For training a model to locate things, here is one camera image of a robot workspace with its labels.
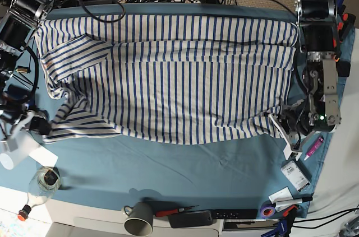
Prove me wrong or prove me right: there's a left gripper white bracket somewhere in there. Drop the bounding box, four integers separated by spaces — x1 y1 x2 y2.
268 99 316 160

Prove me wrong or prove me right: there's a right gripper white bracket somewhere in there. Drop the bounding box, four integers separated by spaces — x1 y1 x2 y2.
1 108 52 153

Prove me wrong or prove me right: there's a blue white striped T-shirt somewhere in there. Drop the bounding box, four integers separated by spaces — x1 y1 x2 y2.
35 15 297 145

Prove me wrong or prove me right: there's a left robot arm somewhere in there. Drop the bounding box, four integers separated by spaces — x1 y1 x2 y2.
269 0 342 160

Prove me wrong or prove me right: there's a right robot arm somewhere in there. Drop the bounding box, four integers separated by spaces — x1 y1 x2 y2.
1 0 55 152

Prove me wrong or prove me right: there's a clear plastic cup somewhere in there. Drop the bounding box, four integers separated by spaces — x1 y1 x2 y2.
1 131 40 170

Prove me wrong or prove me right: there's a white boxed hard drive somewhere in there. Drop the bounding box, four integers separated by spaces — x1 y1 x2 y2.
280 160 310 192

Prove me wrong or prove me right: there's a clear glass bottle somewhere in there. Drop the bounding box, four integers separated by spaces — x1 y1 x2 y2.
17 166 61 221

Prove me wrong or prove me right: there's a white paper tag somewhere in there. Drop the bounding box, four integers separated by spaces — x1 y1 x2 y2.
268 187 293 203

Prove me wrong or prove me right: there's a black square foam pad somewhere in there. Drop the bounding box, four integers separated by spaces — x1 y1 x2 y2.
336 61 351 78

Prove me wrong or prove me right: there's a black marker pen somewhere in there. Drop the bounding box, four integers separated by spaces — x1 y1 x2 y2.
273 196 313 208

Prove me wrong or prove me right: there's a purple tape roll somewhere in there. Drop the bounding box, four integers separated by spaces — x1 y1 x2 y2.
260 203 276 219

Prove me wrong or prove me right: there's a blue spring clamp bottom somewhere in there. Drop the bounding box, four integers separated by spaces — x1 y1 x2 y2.
261 205 298 237

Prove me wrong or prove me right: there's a black remote control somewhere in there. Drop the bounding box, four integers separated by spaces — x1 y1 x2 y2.
211 209 258 220

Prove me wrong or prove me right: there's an orange black bar clamp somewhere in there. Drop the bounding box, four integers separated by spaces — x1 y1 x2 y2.
337 13 356 43

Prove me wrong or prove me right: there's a black smartphone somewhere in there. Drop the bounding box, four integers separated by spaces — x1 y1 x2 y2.
168 210 213 229

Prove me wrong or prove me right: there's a grey ceramic mug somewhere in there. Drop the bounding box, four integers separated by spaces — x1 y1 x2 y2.
123 202 153 236

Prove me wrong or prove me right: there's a red handled screwdriver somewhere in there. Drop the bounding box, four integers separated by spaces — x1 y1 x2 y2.
155 205 197 217

